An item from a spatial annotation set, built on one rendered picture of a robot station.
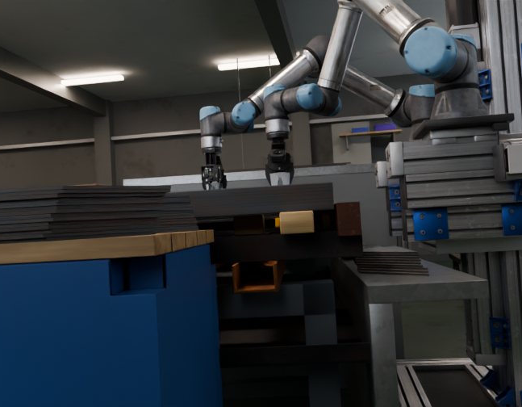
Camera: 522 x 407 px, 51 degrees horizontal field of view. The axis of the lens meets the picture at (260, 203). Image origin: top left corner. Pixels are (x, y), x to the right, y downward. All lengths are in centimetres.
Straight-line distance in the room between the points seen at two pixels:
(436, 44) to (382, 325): 75
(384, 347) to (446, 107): 79
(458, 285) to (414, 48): 69
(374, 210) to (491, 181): 116
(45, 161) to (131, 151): 169
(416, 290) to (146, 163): 936
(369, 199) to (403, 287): 168
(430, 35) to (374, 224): 134
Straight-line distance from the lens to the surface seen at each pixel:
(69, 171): 1077
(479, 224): 157
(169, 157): 1005
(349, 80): 213
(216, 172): 193
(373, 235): 262
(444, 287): 98
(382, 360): 98
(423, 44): 146
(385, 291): 96
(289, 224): 97
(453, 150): 152
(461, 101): 155
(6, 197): 66
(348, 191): 261
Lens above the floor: 80
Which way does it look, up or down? 2 degrees up
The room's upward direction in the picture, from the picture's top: 3 degrees counter-clockwise
